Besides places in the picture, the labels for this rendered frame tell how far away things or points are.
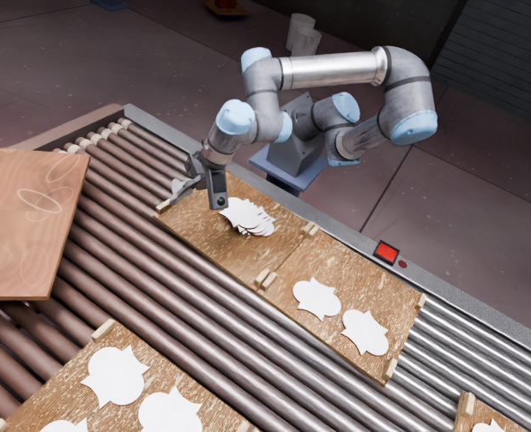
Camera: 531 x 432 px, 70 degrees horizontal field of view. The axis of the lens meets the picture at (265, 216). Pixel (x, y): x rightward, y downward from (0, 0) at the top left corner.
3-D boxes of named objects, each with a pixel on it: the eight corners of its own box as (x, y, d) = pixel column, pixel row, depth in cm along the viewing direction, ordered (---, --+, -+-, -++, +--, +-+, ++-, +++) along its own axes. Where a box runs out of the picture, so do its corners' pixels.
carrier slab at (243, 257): (223, 171, 143) (223, 167, 142) (313, 229, 131) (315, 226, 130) (152, 218, 120) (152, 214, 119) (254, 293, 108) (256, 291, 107)
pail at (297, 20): (309, 56, 472) (317, 25, 446) (286, 51, 465) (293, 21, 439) (304, 45, 492) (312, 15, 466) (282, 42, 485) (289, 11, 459)
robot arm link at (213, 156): (241, 154, 91) (211, 156, 86) (234, 165, 94) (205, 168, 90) (230, 129, 93) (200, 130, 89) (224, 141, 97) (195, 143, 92)
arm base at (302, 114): (300, 98, 153) (320, 89, 146) (318, 129, 160) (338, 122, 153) (285, 117, 144) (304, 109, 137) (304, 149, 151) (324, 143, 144)
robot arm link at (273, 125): (290, 93, 91) (251, 90, 85) (297, 139, 91) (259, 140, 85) (271, 104, 98) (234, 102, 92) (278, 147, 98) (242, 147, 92)
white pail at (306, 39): (283, 63, 442) (291, 30, 416) (293, 56, 462) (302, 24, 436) (306, 73, 436) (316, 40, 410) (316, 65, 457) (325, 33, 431)
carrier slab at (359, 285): (314, 230, 131) (316, 226, 130) (423, 299, 119) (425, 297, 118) (256, 294, 108) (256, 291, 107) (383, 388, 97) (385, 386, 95)
